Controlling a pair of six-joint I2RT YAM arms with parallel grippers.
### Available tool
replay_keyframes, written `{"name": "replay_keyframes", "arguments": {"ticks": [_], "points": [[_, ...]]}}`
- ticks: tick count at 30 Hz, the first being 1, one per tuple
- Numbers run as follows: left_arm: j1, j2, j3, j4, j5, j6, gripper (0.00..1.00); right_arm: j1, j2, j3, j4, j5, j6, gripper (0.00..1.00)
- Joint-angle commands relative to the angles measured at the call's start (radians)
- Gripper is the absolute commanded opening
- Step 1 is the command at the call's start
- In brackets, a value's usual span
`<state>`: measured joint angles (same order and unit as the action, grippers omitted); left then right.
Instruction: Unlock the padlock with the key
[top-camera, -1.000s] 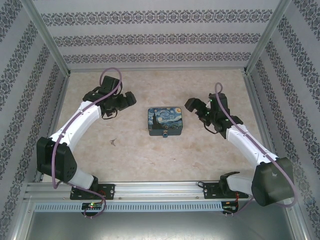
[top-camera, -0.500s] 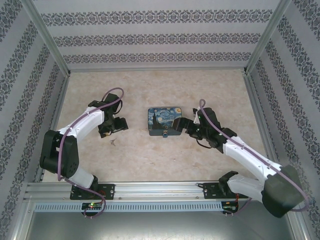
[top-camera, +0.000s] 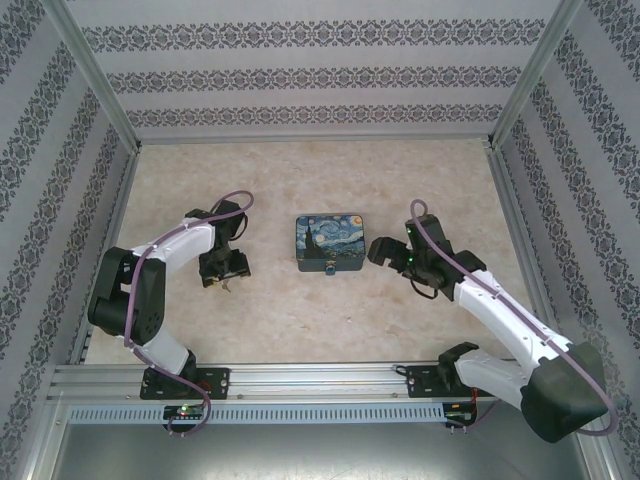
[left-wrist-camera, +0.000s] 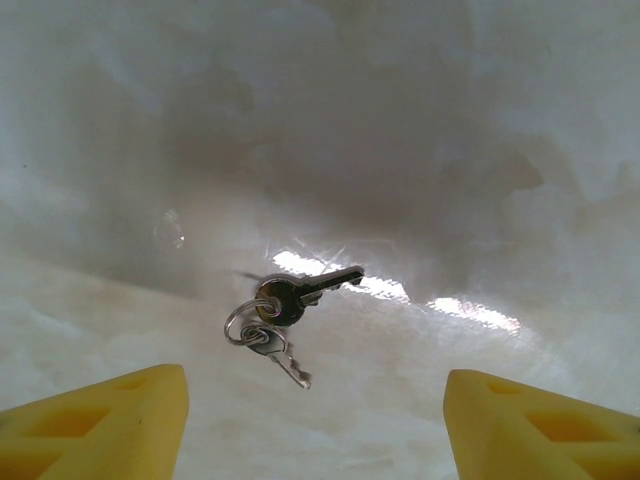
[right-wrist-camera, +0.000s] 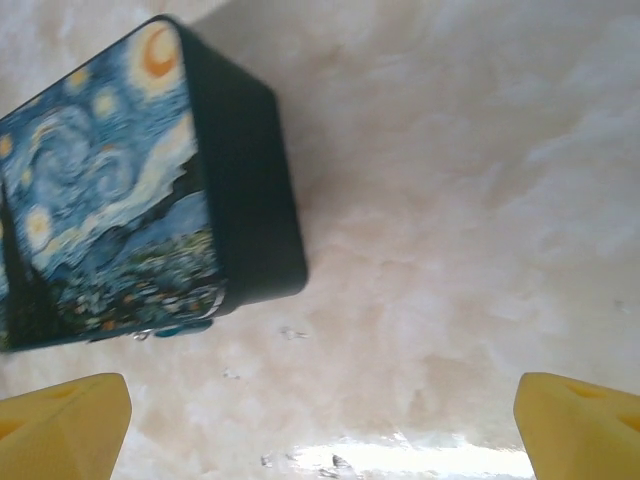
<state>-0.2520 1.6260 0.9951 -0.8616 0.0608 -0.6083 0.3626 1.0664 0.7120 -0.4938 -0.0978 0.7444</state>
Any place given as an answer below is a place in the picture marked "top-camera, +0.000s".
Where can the slanted aluminium frame post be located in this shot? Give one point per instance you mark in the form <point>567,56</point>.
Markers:
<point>95,75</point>
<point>535,70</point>

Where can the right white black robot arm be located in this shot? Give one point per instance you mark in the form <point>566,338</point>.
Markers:
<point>500,310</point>

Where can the small green circuit board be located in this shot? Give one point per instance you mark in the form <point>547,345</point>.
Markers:
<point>184,412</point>
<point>460,415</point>

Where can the aluminium frame bar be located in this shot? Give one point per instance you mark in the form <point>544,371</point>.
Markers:
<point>107,250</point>
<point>525,240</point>
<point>310,138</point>

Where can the starry night print tin box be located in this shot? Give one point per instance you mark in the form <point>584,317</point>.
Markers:
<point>330,240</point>

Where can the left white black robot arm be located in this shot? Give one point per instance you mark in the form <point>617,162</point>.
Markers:
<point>185,245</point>

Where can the wide aluminium base rail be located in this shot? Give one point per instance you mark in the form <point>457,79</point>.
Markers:
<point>320,380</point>

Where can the grey metal sheet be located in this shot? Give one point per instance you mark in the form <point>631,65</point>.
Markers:
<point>320,452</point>

